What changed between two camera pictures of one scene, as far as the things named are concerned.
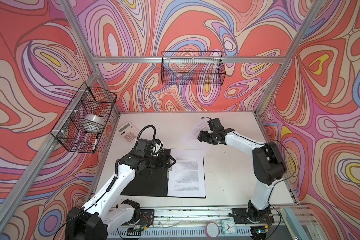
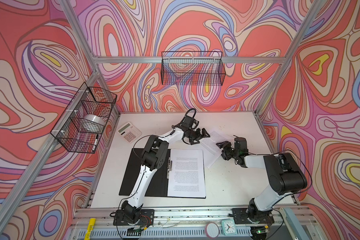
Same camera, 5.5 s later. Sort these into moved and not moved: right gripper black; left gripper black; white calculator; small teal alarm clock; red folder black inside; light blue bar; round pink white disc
Moved: right gripper black; left gripper black
Not moved: white calculator; small teal alarm clock; light blue bar; red folder black inside; round pink white disc
